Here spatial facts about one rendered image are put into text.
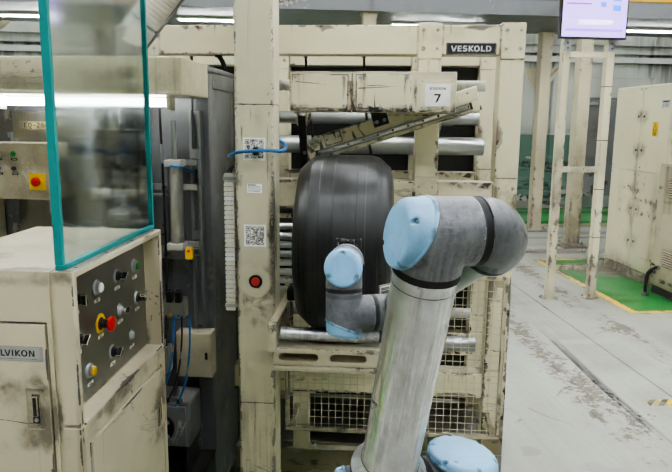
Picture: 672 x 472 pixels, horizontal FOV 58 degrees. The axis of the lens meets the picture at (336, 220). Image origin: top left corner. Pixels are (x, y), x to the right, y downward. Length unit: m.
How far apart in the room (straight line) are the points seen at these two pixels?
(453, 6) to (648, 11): 2.46
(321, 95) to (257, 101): 0.32
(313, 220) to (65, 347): 0.77
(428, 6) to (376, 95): 5.57
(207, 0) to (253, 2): 5.57
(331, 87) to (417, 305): 1.38
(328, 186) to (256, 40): 0.53
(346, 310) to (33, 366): 0.73
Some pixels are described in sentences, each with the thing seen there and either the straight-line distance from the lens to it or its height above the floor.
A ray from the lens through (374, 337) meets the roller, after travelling 2.04.
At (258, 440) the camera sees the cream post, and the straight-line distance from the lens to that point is 2.32.
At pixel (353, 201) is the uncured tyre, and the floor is 1.36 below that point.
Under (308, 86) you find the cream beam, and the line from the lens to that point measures 2.27.
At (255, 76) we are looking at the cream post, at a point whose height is 1.74.
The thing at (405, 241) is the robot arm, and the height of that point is 1.42.
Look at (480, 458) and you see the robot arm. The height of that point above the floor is 0.92.
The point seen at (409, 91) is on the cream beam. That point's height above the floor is 1.71.
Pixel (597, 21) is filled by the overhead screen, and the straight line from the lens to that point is 5.91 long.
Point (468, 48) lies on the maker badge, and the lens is 2.60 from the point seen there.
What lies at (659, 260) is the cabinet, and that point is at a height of 0.33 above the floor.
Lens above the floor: 1.60
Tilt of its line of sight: 9 degrees down
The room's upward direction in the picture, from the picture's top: 1 degrees clockwise
